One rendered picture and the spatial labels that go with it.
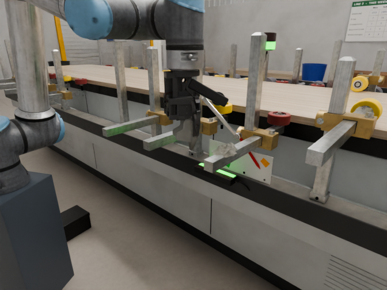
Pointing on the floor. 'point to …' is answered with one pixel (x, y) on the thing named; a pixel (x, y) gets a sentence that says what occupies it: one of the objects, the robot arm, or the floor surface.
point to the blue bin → (313, 72)
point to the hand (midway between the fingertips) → (193, 145)
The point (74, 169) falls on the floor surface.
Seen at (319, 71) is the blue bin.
